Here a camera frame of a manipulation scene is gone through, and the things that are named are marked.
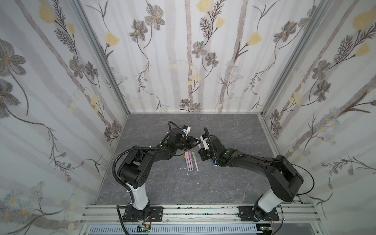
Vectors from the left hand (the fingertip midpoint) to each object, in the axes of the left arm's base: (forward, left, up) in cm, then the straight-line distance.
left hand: (202, 141), depth 87 cm
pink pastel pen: (-7, +9, -13) cm, 17 cm away
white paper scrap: (-11, +14, -14) cm, 23 cm away
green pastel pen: (-6, +4, -12) cm, 14 cm away
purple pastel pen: (-6, +7, -13) cm, 16 cm away
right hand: (-4, +1, -3) cm, 5 cm away
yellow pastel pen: (-4, +11, -13) cm, 18 cm away
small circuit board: (-42, +30, -14) cm, 54 cm away
